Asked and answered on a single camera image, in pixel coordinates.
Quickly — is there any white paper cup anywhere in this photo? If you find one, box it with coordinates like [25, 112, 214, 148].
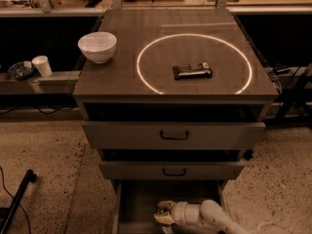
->
[32, 56, 52, 77]

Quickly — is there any grey drawer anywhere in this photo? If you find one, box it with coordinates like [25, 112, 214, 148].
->
[112, 180, 224, 234]
[83, 121, 265, 150]
[99, 161, 245, 180]

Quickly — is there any grey top drawer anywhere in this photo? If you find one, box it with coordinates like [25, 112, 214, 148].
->
[83, 121, 265, 150]

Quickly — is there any white ceramic bowl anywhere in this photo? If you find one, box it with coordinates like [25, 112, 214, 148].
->
[78, 32, 117, 63]

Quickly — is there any black cable on floor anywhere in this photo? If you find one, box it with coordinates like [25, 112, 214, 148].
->
[0, 166, 33, 234]

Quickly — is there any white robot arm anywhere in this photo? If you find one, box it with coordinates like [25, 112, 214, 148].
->
[154, 200, 252, 234]

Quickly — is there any black floor stand leg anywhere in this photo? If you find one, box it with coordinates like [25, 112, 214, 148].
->
[0, 170, 37, 234]

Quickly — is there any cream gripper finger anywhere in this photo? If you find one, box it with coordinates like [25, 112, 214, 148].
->
[154, 213, 174, 225]
[158, 201, 176, 211]

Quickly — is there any blue redbull can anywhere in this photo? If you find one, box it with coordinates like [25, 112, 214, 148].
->
[161, 225, 173, 234]

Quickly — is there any grey drawer cabinet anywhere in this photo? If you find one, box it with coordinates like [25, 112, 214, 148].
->
[72, 8, 279, 187]

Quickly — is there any dark round dish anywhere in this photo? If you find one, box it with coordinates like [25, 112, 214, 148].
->
[7, 60, 35, 81]

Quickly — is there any black tripod stand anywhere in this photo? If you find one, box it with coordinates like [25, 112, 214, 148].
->
[264, 63, 312, 126]

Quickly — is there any grey bottom drawer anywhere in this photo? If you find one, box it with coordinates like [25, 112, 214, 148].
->
[112, 180, 224, 234]

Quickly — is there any grey side bench ledge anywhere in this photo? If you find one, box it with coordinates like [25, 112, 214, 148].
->
[0, 71, 80, 96]

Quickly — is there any black cabinet caster wheel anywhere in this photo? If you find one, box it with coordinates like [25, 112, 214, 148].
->
[244, 150, 254, 160]

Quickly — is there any black snack bar wrapper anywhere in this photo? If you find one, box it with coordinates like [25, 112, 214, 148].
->
[173, 62, 213, 80]

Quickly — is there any grey middle drawer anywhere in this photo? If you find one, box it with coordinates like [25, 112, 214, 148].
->
[99, 161, 245, 180]

